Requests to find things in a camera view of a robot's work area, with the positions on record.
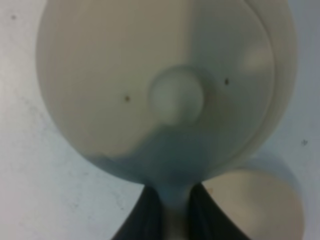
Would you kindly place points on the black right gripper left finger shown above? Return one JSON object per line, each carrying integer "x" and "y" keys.
{"x": 145, "y": 222}

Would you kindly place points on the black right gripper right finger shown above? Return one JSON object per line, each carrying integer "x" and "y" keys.
{"x": 206, "y": 221}

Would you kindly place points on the beige teapot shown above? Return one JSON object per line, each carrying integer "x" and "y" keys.
{"x": 166, "y": 93}

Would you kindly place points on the beige teapot saucer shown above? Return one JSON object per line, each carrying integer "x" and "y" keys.
{"x": 262, "y": 205}

